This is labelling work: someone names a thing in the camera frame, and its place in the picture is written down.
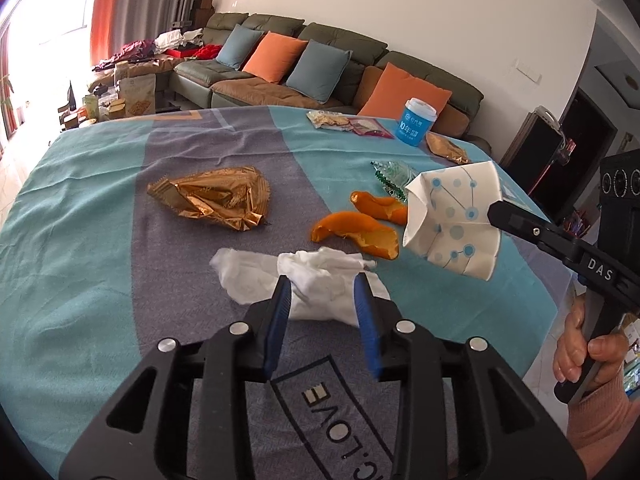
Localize cordless vacuum cleaner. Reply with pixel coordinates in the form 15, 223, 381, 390
535, 105, 576, 166

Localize white blue-dotted paper cup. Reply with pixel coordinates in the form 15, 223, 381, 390
402, 160, 502, 281

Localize wide orange peel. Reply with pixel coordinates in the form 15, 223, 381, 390
311, 212, 401, 261

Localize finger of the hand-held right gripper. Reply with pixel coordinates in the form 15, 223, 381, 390
487, 200, 583, 268

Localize small blue cushion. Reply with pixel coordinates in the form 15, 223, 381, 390
216, 24, 265, 71

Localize gold foil wrapper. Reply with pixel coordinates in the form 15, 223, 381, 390
147, 166, 272, 232

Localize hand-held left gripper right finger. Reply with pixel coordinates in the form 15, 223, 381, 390
352, 271, 587, 480

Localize snack packets near sofa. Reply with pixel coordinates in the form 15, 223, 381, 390
345, 116, 396, 139

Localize dark coffee table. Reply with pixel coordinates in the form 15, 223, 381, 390
57, 72, 181, 133

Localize green and brown sofa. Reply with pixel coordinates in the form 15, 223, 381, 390
87, 11, 493, 156

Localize dark cabinet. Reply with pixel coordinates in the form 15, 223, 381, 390
500, 110, 563, 221

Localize white tissue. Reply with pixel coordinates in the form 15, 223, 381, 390
209, 247, 391, 323

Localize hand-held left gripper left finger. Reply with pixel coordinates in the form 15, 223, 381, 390
57, 274, 293, 480

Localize red cloth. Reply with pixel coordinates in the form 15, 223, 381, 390
167, 45, 223, 63

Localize brown cardboard boxes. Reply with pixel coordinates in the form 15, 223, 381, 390
190, 0, 216, 31

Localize white wall switch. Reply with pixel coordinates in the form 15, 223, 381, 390
517, 60, 543, 85

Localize beige cracker bag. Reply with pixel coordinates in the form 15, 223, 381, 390
120, 76, 157, 121

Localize large blue cushion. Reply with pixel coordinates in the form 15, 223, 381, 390
285, 39, 353, 103

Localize person's right forearm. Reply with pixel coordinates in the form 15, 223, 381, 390
565, 360, 640, 461

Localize small brown wrapper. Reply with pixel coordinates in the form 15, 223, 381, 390
425, 131, 472, 165

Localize large orange cushion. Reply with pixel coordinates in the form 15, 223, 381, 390
357, 62, 453, 121

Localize blue cup with white lid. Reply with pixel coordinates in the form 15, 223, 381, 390
395, 98, 438, 148

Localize curled orange peel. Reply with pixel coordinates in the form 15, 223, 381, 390
350, 190, 410, 226

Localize maroon clothes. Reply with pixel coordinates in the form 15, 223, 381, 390
97, 40, 161, 68

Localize orange and grey curtain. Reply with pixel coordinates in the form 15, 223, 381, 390
90, 0, 218, 68

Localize white clothes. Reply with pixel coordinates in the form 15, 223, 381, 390
154, 30, 206, 53

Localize person's right hand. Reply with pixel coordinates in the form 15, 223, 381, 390
552, 297, 631, 386

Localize small orange cushion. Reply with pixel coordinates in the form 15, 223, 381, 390
242, 31, 309, 85

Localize clear green-edged wrapper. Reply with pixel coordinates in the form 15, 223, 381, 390
370, 159, 420, 202

